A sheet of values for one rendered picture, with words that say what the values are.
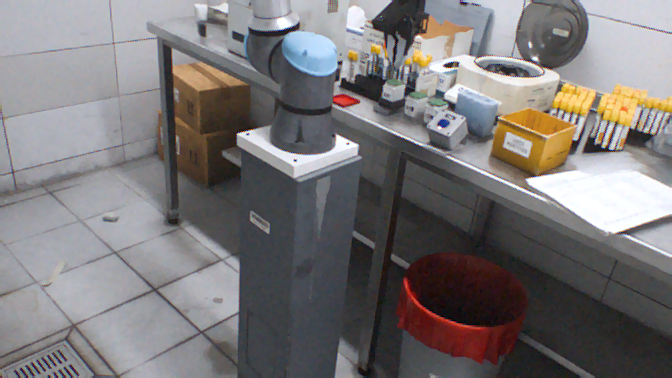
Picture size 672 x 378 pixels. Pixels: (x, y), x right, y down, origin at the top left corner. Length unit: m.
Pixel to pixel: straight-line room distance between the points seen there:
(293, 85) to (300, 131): 0.10
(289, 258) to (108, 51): 1.91
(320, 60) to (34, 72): 1.89
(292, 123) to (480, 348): 0.79
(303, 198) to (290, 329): 0.36
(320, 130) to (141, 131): 2.06
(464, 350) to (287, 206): 0.66
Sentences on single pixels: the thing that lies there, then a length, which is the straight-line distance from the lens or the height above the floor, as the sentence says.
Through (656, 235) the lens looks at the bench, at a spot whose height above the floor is 0.88.
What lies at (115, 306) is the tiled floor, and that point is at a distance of 2.31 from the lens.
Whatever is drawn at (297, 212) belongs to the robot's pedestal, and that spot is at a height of 0.80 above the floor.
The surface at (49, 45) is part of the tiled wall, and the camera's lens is 2.94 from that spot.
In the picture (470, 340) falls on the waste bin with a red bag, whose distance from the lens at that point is 1.65.
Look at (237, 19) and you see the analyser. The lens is 1.99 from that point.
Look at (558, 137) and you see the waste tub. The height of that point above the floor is 0.96.
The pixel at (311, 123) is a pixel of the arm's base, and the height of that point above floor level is 0.97.
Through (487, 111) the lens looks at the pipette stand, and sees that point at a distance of 1.52.
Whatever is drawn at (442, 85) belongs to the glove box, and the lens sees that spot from 1.82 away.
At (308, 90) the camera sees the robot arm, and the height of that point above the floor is 1.04.
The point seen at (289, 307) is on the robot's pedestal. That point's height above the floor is 0.53.
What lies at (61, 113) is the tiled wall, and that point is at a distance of 3.05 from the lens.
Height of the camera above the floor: 1.46
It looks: 29 degrees down
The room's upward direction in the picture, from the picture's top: 6 degrees clockwise
